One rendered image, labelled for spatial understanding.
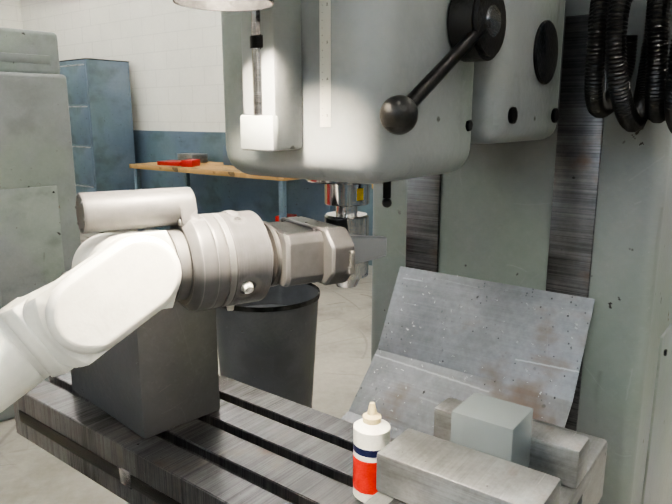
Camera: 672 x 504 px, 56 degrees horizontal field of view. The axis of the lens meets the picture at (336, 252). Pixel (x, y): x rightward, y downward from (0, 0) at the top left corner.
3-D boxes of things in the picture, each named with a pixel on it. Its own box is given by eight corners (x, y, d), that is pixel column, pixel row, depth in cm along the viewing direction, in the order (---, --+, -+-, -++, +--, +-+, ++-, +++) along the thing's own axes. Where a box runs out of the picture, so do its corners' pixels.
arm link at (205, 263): (237, 312, 55) (103, 335, 49) (194, 300, 64) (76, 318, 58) (226, 183, 54) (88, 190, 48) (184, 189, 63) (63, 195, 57)
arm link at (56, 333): (199, 283, 52) (55, 394, 46) (165, 275, 59) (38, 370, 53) (153, 218, 49) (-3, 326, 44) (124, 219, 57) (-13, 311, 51)
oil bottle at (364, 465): (375, 509, 67) (377, 414, 64) (345, 495, 69) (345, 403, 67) (396, 491, 70) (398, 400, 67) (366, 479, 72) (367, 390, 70)
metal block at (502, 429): (509, 490, 56) (513, 429, 55) (448, 468, 60) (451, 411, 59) (529, 465, 60) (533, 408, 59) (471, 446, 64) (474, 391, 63)
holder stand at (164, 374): (143, 440, 81) (133, 291, 77) (71, 390, 96) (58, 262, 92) (221, 410, 89) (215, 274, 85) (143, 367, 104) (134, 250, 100)
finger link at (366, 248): (382, 260, 66) (332, 267, 63) (382, 230, 66) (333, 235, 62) (391, 263, 65) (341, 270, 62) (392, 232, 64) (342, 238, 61)
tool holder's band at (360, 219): (377, 224, 65) (378, 214, 65) (341, 228, 63) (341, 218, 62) (351, 218, 69) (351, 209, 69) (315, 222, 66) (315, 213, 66)
